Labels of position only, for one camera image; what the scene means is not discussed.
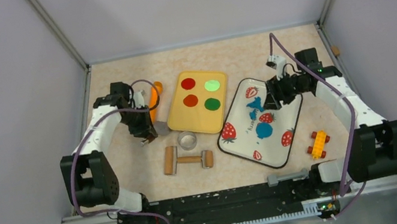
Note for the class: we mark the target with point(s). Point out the blue play dough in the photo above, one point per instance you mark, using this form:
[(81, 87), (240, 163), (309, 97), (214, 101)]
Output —
[(264, 130)]

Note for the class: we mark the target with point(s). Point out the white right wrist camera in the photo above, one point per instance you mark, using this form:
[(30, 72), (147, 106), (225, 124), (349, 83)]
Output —
[(276, 62)]

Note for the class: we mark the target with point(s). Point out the orange toy rolling pin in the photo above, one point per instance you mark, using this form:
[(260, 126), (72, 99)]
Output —
[(156, 92)]

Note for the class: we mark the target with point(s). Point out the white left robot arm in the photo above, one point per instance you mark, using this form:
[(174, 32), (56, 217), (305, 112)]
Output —
[(89, 178)]

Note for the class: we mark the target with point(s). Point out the dark green dough disc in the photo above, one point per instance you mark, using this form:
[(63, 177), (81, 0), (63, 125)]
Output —
[(212, 104)]

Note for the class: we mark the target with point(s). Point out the silver tape roll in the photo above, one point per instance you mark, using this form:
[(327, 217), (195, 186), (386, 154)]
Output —
[(187, 140)]

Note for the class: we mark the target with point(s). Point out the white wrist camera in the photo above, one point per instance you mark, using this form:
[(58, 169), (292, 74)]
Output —
[(138, 98), (276, 62)]

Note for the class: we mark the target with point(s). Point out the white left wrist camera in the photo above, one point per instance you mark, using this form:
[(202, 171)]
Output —
[(138, 98)]

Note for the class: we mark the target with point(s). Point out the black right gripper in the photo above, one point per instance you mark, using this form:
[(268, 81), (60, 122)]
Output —
[(274, 85)]

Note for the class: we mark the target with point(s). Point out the dark red dough disc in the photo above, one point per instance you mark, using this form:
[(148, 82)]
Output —
[(190, 100)]

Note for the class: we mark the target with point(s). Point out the blue dough scraps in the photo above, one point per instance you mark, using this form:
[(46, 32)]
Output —
[(256, 106)]

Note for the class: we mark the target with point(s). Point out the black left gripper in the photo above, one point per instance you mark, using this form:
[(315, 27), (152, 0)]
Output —
[(145, 128)]

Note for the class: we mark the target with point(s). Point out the brown handled scraper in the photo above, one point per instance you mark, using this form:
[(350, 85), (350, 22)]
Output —
[(161, 128)]

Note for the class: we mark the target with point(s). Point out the wooden roller tool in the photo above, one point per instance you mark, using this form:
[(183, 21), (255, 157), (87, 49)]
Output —
[(172, 160)]

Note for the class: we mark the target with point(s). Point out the yellow plastic tray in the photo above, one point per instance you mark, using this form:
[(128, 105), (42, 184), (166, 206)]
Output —
[(198, 102)]

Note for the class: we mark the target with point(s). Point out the yellow toy brick car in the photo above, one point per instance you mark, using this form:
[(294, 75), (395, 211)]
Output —
[(316, 151)]

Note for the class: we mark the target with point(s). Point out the white strawberry enamel tray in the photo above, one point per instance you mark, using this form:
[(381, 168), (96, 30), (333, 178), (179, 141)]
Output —
[(238, 136)]

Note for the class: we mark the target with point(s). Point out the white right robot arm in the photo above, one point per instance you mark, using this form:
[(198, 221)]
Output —
[(372, 141)]

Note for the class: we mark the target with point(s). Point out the grey toy bolt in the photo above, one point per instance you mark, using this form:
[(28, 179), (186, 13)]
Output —
[(275, 179)]

